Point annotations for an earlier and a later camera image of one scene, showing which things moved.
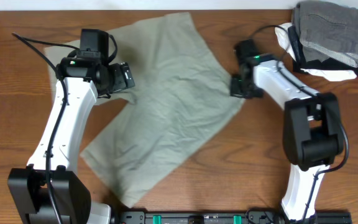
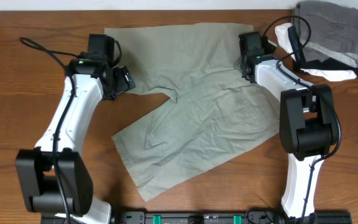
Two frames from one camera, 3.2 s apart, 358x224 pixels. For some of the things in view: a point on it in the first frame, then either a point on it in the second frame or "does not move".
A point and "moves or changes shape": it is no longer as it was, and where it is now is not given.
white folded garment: (281, 31) does not move
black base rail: (262, 217) does not move
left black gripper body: (117, 81) does not move
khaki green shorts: (181, 93) moves or changes shape
